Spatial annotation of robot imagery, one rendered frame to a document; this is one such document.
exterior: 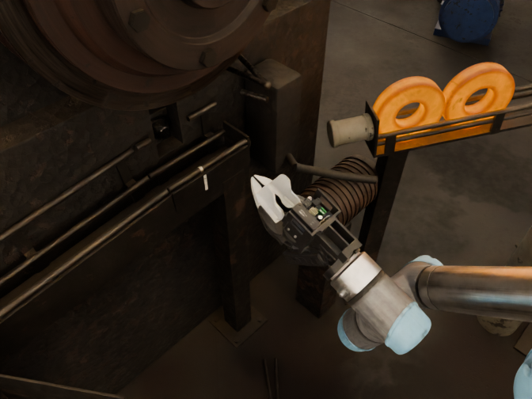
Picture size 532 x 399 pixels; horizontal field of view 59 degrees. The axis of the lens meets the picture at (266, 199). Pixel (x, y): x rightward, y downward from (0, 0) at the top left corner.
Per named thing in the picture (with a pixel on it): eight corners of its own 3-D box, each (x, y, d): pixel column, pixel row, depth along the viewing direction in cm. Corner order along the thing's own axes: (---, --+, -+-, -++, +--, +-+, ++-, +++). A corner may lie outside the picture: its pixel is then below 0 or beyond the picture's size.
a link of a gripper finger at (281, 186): (271, 152, 77) (310, 191, 75) (264, 171, 82) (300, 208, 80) (258, 161, 76) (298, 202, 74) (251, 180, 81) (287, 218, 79)
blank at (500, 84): (445, 69, 97) (452, 77, 95) (516, 55, 98) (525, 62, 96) (433, 127, 109) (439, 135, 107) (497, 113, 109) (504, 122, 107)
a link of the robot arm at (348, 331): (395, 327, 87) (423, 313, 78) (352, 363, 83) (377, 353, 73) (368, 292, 90) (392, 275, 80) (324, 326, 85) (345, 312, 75)
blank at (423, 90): (373, 83, 97) (378, 93, 94) (445, 69, 97) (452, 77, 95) (368, 139, 108) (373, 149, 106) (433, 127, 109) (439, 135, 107)
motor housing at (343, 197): (285, 302, 149) (292, 185, 110) (328, 262, 160) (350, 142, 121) (316, 328, 143) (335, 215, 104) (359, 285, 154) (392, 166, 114)
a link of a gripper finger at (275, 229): (273, 194, 78) (309, 231, 77) (271, 199, 80) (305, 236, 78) (253, 209, 76) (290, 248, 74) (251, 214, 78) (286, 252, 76)
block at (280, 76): (244, 155, 113) (240, 68, 96) (267, 140, 117) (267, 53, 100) (275, 177, 108) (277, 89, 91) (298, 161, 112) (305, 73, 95)
